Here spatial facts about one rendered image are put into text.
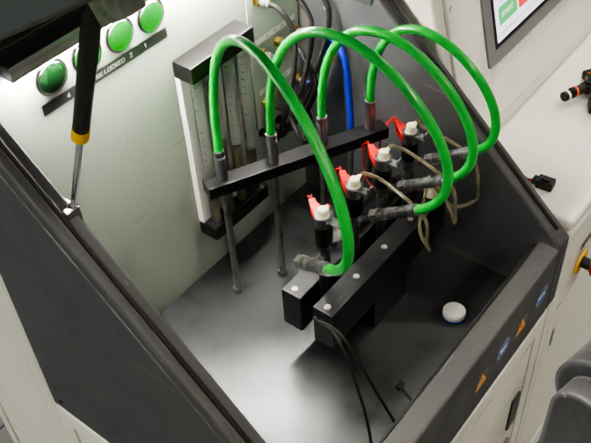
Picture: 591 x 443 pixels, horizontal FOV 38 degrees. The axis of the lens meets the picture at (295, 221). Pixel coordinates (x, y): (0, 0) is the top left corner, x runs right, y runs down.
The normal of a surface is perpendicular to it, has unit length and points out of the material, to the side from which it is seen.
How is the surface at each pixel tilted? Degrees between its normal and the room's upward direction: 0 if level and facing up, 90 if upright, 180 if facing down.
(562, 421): 90
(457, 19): 76
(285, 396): 0
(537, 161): 0
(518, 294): 0
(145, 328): 43
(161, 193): 90
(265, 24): 90
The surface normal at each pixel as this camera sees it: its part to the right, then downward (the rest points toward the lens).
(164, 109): 0.79, 0.40
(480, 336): -0.04, -0.72
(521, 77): 0.76, 0.22
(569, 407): -0.76, 0.48
